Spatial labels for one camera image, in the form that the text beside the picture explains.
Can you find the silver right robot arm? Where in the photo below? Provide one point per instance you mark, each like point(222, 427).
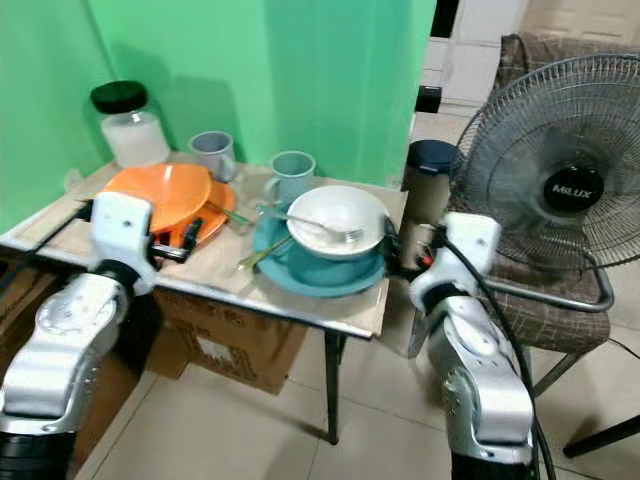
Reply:
point(480, 385)

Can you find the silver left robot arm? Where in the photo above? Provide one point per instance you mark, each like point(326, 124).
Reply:
point(65, 350)

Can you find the short green utensil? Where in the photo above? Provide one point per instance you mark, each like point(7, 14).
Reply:
point(232, 212)

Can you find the silver metal fork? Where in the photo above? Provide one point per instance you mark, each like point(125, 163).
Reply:
point(340, 233)

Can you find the white ceramic bowl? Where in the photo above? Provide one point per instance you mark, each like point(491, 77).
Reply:
point(345, 212)

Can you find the orange plastic plate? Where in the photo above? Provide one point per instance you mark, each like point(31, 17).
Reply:
point(165, 185)

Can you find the long green utensil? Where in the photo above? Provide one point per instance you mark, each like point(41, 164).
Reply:
point(262, 252)

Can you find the teal round plate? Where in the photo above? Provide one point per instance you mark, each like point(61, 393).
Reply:
point(320, 275)

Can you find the grey ceramic mug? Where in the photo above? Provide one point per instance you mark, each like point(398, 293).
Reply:
point(210, 153)

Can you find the steel flask with blue lid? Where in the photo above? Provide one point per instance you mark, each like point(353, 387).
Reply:
point(428, 160)

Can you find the pale teal ceramic mug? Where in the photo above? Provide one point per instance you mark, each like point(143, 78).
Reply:
point(292, 175)

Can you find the glass jar with black lid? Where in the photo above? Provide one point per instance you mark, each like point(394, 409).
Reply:
point(135, 138)

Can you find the small brown cardboard box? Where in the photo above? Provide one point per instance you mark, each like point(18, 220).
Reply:
point(245, 345)

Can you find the metal-edged folding table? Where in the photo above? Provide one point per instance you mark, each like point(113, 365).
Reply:
point(332, 390)

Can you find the grey electric fan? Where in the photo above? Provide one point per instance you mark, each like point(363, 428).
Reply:
point(574, 188)

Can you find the green cloth backdrop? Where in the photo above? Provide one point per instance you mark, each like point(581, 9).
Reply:
point(310, 70)

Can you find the white panelled door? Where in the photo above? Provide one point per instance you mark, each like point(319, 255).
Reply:
point(470, 45)

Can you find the black stand leg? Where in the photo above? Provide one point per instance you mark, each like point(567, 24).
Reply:
point(605, 435)

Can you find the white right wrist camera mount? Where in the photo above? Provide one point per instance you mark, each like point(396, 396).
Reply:
point(470, 245)

